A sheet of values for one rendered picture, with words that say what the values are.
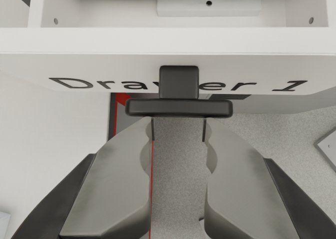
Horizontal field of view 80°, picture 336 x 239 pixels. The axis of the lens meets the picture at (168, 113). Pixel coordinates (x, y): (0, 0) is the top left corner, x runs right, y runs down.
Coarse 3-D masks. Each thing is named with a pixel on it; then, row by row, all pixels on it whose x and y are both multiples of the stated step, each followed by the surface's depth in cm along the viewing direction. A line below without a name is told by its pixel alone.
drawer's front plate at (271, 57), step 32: (0, 32) 13; (32, 32) 13; (64, 32) 13; (96, 32) 13; (128, 32) 13; (160, 32) 12; (192, 32) 12; (224, 32) 12; (256, 32) 12; (288, 32) 12; (320, 32) 12; (0, 64) 15; (32, 64) 15; (64, 64) 15; (96, 64) 14; (128, 64) 14; (160, 64) 14; (192, 64) 14; (224, 64) 14; (256, 64) 14; (288, 64) 14; (320, 64) 13
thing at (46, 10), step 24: (48, 0) 18; (72, 0) 21; (96, 0) 23; (120, 0) 23; (144, 0) 23; (264, 0) 22; (288, 0) 21; (312, 0) 17; (48, 24) 18; (72, 24) 22; (96, 24) 23; (120, 24) 23; (144, 24) 22; (168, 24) 22; (192, 24) 22; (216, 24) 22; (240, 24) 22; (264, 24) 22; (288, 24) 21; (312, 24) 17
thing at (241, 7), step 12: (168, 0) 21; (180, 0) 21; (192, 0) 21; (204, 0) 21; (216, 0) 21; (228, 0) 21; (240, 0) 21; (252, 0) 21; (168, 12) 22; (180, 12) 22; (192, 12) 22; (204, 12) 21; (216, 12) 21; (228, 12) 21; (240, 12) 21; (252, 12) 21
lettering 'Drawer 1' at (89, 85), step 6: (54, 78) 18; (60, 78) 18; (66, 78) 18; (72, 78) 18; (66, 84) 20; (90, 84) 20; (102, 84) 20; (132, 84) 20; (138, 84) 20; (144, 84) 19; (156, 84) 19; (204, 84) 19; (222, 84) 19; (240, 84) 18; (246, 84) 18; (294, 84) 18; (276, 90) 20; (282, 90) 20; (288, 90) 20
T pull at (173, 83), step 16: (160, 80) 14; (176, 80) 14; (192, 80) 14; (160, 96) 14; (176, 96) 14; (192, 96) 14; (128, 112) 14; (144, 112) 14; (160, 112) 14; (176, 112) 13; (192, 112) 13; (208, 112) 13; (224, 112) 13
